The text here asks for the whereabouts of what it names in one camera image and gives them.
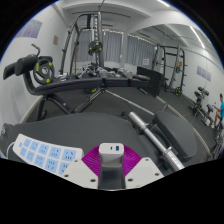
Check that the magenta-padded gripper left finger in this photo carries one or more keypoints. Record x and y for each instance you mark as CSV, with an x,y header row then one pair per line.
x,y
80,173

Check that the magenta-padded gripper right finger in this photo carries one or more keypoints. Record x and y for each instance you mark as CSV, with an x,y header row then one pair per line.
x,y
141,173

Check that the white charger block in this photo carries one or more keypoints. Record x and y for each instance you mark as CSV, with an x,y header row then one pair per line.
x,y
111,150

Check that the silver barbell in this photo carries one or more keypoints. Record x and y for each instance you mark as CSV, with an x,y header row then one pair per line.
x,y
150,133

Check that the white power strip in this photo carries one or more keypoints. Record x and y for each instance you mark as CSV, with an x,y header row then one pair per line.
x,y
43,153

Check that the large black padded bench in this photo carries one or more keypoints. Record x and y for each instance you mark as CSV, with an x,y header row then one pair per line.
x,y
83,130

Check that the small black bench pad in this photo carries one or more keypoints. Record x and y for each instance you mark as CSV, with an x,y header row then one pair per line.
x,y
176,133
6,133

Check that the black bench with roller pads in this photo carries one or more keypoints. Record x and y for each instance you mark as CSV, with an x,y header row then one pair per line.
x,y
66,85

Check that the black box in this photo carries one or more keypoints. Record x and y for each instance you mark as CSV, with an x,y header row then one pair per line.
x,y
150,80

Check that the black exercise machine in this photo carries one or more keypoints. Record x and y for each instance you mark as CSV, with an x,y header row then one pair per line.
x,y
201,91

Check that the group of dumbbells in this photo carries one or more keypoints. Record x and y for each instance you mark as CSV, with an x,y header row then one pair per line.
x,y
123,73

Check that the person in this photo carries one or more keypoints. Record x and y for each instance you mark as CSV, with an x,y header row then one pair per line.
x,y
221,108

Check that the white paper sign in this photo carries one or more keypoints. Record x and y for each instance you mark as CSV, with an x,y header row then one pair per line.
x,y
145,62

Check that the black yellow weight plate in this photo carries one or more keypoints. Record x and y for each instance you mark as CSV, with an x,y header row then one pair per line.
x,y
37,70
95,47

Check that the black squat rack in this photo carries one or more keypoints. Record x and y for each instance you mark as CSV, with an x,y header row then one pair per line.
x,y
178,66

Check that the grey window curtain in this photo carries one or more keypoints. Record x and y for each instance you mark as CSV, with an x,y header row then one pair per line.
x,y
140,50
113,46

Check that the grey power rack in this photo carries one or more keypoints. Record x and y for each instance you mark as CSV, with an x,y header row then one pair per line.
x,y
100,33

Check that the short ceiling light strip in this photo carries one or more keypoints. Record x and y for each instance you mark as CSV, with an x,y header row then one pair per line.
x,y
197,36

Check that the long ceiling light strip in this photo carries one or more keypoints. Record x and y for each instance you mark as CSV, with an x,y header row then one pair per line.
x,y
163,2

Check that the small purple wall poster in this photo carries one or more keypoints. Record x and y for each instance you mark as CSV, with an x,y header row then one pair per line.
x,y
203,72

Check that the small brown wall panel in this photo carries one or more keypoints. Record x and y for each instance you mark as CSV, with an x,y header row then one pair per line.
x,y
56,40

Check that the large purple wall poster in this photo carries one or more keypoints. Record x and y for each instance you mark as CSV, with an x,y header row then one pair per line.
x,y
31,28

